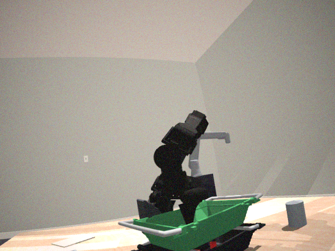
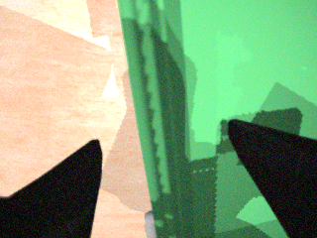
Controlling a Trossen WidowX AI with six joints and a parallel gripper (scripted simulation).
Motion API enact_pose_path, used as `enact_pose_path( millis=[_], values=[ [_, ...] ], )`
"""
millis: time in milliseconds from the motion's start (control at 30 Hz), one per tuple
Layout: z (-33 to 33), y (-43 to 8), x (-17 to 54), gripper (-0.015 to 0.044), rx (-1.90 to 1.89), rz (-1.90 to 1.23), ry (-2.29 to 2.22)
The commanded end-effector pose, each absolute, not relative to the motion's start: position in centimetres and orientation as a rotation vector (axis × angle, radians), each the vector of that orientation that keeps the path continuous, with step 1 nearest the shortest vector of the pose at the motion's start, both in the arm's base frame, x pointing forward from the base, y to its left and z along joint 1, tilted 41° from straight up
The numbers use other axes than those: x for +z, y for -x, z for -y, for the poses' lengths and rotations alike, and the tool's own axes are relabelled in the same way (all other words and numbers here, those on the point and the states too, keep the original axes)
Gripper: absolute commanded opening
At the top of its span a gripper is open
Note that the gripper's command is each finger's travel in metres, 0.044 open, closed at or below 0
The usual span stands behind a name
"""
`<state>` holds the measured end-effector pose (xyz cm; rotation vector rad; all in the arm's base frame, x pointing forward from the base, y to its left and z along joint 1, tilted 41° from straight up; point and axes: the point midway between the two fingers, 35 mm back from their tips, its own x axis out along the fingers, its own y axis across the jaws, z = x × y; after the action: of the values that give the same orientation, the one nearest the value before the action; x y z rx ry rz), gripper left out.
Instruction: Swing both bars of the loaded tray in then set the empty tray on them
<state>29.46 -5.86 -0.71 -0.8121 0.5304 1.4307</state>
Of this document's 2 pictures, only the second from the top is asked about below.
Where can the green plastic tray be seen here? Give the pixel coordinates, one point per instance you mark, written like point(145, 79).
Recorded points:
point(193, 65)

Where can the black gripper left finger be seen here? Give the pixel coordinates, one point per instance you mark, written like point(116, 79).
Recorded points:
point(61, 203)

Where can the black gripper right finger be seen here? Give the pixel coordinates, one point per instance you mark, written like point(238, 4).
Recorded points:
point(284, 168)

